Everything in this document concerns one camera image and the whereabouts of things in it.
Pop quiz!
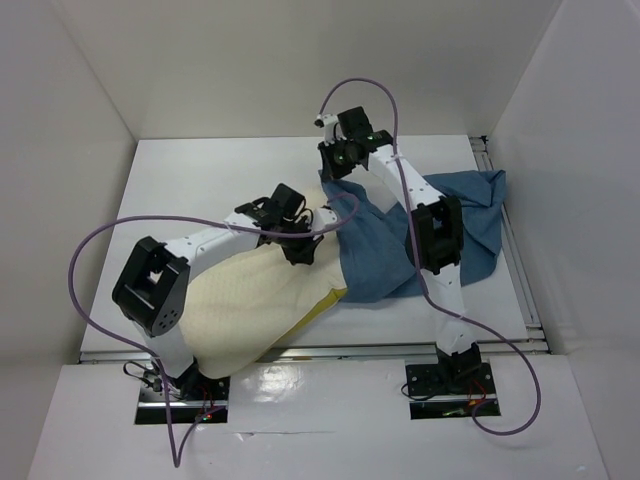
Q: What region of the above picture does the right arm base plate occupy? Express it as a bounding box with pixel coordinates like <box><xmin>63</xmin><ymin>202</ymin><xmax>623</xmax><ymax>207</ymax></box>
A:
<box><xmin>401</xmin><ymin>363</ymin><xmax>496</xmax><ymax>401</ymax></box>

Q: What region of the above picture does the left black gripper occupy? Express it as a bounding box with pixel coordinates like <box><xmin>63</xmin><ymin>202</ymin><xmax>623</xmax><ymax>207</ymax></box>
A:
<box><xmin>276</xmin><ymin>215</ymin><xmax>324</xmax><ymax>266</ymax></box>

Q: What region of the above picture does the purple cable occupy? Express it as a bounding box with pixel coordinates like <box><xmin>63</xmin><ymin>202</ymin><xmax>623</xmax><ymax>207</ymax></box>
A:
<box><xmin>67</xmin><ymin>194</ymin><xmax>362</xmax><ymax>468</ymax></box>
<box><xmin>318</xmin><ymin>77</ymin><xmax>543</xmax><ymax>436</ymax></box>

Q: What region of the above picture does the aluminium rail right side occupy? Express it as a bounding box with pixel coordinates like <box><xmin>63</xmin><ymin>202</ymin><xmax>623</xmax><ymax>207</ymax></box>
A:
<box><xmin>468</xmin><ymin>136</ymin><xmax>549</xmax><ymax>351</ymax></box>

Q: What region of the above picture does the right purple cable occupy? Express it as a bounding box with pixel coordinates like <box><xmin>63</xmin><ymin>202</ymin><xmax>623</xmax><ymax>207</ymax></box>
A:
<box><xmin>318</xmin><ymin>77</ymin><xmax>543</xmax><ymax>436</ymax></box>

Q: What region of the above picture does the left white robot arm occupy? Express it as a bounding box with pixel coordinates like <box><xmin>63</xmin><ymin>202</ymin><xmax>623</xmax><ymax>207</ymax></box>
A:
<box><xmin>112</xmin><ymin>184</ymin><xmax>339</xmax><ymax>399</ymax></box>

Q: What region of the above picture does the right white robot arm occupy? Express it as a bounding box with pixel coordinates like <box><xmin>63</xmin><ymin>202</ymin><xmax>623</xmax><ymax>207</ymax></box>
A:
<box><xmin>314</xmin><ymin>107</ymin><xmax>481</xmax><ymax>397</ymax></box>

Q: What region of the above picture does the aluminium rail front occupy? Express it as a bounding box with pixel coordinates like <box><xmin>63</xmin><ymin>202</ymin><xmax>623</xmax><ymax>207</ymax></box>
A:
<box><xmin>79</xmin><ymin>339</ymin><xmax>550</xmax><ymax>365</ymax></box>

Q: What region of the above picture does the aluminium rail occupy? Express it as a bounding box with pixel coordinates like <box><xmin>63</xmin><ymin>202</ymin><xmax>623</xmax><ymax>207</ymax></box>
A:
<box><xmin>468</xmin><ymin>136</ymin><xmax>549</xmax><ymax>351</ymax></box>
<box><xmin>79</xmin><ymin>339</ymin><xmax>550</xmax><ymax>365</ymax></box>

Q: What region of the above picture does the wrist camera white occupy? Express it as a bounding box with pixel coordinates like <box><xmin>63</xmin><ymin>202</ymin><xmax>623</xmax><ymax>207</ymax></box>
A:
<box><xmin>311</xmin><ymin>206</ymin><xmax>345</xmax><ymax>235</ymax></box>
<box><xmin>314</xmin><ymin>114</ymin><xmax>341</xmax><ymax>144</ymax></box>

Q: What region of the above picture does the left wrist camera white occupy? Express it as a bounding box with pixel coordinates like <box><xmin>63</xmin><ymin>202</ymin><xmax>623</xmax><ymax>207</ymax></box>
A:
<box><xmin>311</xmin><ymin>206</ymin><xmax>345</xmax><ymax>235</ymax></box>

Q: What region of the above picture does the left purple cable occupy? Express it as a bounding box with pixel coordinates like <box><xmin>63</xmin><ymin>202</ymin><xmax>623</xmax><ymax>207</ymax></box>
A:
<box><xmin>67</xmin><ymin>194</ymin><xmax>362</xmax><ymax>468</ymax></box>

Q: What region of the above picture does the blue pillowcase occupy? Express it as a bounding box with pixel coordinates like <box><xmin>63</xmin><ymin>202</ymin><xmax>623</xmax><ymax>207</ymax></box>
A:
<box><xmin>321</xmin><ymin>170</ymin><xmax>507</xmax><ymax>304</ymax></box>

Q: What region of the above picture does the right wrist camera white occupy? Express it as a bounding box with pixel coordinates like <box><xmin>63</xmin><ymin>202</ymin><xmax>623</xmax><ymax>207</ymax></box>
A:
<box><xmin>314</xmin><ymin>114</ymin><xmax>341</xmax><ymax>144</ymax></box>

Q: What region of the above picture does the cream yellow pillow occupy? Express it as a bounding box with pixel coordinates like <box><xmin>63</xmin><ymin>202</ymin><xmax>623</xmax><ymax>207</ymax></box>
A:
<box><xmin>179</xmin><ymin>232</ymin><xmax>347</xmax><ymax>379</ymax></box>

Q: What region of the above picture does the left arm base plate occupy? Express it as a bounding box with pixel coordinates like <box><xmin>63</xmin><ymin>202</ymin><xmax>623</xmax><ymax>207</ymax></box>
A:
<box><xmin>139</xmin><ymin>369</ymin><xmax>230</xmax><ymax>406</ymax></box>

